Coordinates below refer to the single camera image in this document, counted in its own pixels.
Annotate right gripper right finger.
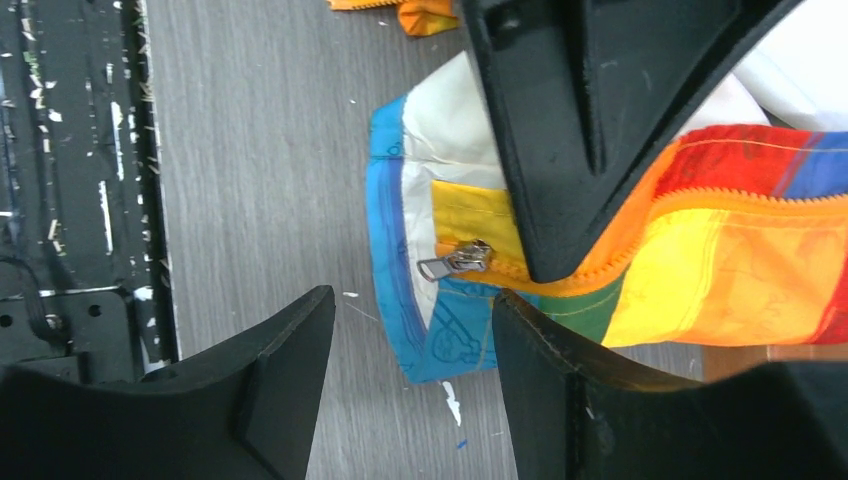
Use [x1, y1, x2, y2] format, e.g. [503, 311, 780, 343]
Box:
[492, 290, 847, 479]

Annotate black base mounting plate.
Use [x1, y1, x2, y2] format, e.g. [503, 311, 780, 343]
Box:
[1, 1, 176, 384]

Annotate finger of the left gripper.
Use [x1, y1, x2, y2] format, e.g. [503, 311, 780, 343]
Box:
[461, 0, 795, 283]

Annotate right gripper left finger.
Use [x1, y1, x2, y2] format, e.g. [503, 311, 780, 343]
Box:
[1, 285, 336, 479]

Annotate rainbow striped zip jacket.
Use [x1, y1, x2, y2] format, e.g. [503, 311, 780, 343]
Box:
[365, 1, 847, 383]

